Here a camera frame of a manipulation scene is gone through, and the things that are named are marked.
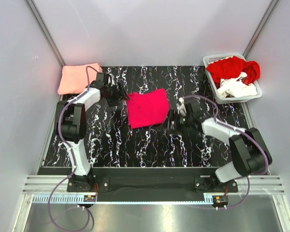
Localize slotted white cable duct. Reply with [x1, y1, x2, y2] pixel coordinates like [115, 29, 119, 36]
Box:
[33, 193, 213, 205]

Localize purple cable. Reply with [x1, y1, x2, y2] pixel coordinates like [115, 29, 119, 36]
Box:
[183, 94, 269, 210]
[48, 65, 95, 230]

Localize left aluminium frame post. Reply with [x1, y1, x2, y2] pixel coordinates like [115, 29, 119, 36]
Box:
[24, 0, 66, 67]

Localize white plastic laundry basket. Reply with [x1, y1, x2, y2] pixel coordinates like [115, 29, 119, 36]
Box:
[203, 53, 262, 104]

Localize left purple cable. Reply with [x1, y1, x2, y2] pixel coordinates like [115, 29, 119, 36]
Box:
[48, 65, 95, 230]

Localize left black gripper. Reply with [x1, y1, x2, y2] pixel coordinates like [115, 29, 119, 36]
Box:
[106, 82, 130, 107]

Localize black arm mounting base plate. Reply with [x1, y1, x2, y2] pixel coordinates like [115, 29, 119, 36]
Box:
[67, 175, 238, 193]

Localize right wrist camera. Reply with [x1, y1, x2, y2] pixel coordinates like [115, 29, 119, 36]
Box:
[176, 97, 187, 116]

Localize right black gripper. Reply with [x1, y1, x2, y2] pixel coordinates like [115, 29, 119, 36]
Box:
[159, 108, 193, 135]

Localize red t shirt in basket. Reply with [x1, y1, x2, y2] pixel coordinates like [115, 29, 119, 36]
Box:
[206, 56, 261, 85]

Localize right aluminium frame post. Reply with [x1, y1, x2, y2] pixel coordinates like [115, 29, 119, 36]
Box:
[243, 0, 280, 58]

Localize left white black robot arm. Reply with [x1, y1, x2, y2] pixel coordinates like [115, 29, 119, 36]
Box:
[54, 72, 130, 192]

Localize magenta pink t shirt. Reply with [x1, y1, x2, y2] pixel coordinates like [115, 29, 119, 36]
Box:
[127, 89, 170, 129]

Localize aluminium frame post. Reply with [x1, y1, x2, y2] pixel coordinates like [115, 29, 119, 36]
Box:
[243, 0, 280, 58]
[24, 0, 66, 67]

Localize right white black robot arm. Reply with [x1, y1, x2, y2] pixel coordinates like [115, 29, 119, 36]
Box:
[162, 102, 273, 192]

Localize folded peach t shirt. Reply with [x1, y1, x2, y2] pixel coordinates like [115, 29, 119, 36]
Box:
[58, 63, 102, 95]

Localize white printed t shirt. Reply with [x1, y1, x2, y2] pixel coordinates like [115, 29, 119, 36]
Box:
[217, 72, 257, 98]

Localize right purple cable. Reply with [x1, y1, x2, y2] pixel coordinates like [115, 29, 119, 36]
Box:
[183, 94, 269, 210]

